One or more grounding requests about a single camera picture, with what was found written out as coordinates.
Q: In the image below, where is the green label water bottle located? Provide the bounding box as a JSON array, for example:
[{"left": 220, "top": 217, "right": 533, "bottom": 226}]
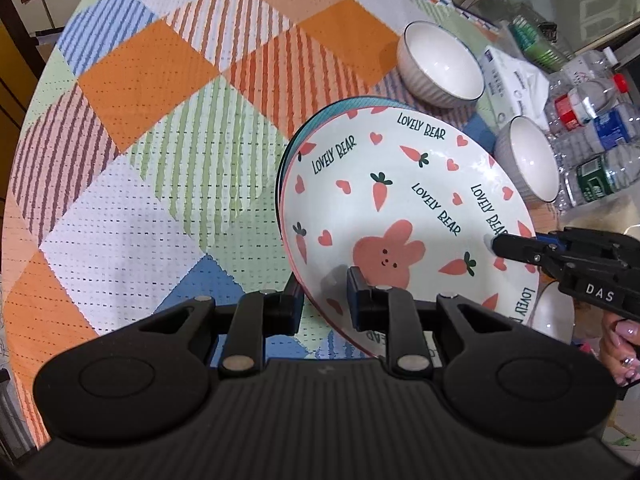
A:
[{"left": 555, "top": 141, "right": 639, "bottom": 212}]

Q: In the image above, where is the pink rabbit carrot plate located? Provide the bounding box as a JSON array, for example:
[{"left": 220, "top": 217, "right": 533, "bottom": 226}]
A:
[{"left": 278, "top": 106, "right": 539, "bottom": 356}]

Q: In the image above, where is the patchwork checkered tablecloth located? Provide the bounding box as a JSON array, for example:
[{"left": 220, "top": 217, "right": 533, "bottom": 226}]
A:
[{"left": 1, "top": 0, "right": 498, "bottom": 446}]

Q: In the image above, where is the blue egg plate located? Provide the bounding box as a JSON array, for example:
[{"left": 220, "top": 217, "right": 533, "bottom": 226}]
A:
[{"left": 274, "top": 94, "right": 417, "bottom": 212}]

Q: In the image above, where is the clear label-less water bottle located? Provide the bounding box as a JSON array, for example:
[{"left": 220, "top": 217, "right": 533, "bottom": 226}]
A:
[{"left": 549, "top": 48, "right": 620, "bottom": 93}]

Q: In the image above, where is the person's right hand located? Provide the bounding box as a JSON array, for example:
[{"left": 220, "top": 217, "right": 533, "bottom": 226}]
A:
[{"left": 599, "top": 312, "right": 640, "bottom": 387}]

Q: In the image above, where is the blue label water bottle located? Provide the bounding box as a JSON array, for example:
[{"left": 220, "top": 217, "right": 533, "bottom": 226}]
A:
[{"left": 552, "top": 103, "right": 639, "bottom": 167}]

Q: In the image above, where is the red label water bottle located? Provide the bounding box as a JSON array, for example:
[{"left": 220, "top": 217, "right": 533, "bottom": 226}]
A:
[{"left": 544, "top": 74, "right": 628, "bottom": 136}]

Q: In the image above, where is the green plastic cup stack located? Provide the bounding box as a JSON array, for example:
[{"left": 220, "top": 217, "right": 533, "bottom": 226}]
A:
[{"left": 509, "top": 14, "right": 570, "bottom": 74}]

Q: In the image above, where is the white ribbed bowl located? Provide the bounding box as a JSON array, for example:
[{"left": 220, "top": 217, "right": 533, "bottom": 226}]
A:
[
  {"left": 397, "top": 21, "right": 485, "bottom": 108},
  {"left": 494, "top": 116, "right": 560, "bottom": 205}
]

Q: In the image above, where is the white tissue pack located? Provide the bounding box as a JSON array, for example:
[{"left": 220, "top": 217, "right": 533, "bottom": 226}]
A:
[{"left": 478, "top": 47, "right": 550, "bottom": 131}]

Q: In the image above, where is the wooden chair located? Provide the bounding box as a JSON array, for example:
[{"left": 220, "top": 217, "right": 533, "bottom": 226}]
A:
[{"left": 0, "top": 0, "right": 44, "bottom": 206}]

